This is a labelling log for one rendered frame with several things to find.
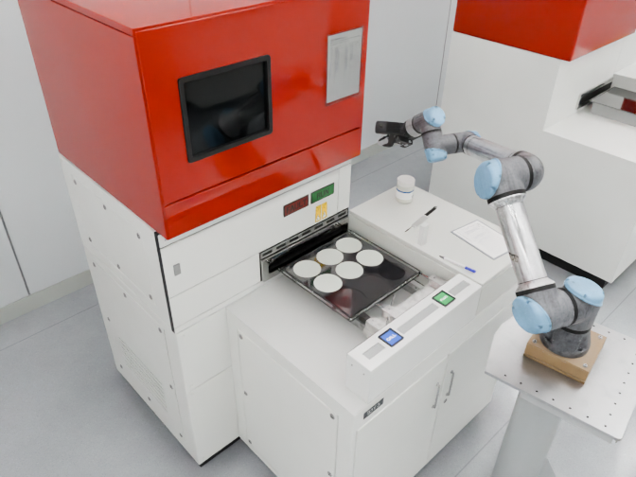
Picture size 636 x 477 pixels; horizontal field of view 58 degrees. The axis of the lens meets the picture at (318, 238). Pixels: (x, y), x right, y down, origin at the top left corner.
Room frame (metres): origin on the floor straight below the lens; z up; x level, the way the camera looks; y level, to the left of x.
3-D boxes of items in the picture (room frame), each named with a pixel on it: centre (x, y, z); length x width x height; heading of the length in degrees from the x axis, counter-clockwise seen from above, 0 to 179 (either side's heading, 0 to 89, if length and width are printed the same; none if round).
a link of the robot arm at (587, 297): (1.32, -0.79, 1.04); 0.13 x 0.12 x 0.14; 111
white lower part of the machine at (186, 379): (1.91, 0.41, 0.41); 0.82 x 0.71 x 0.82; 134
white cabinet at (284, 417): (1.61, -0.25, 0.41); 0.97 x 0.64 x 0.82; 134
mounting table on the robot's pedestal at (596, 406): (1.30, -0.81, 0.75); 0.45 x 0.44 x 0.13; 53
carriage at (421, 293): (1.45, -0.31, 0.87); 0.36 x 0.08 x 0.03; 134
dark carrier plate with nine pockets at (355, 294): (1.63, -0.12, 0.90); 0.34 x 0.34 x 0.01; 44
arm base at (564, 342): (1.32, -0.79, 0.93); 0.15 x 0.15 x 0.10
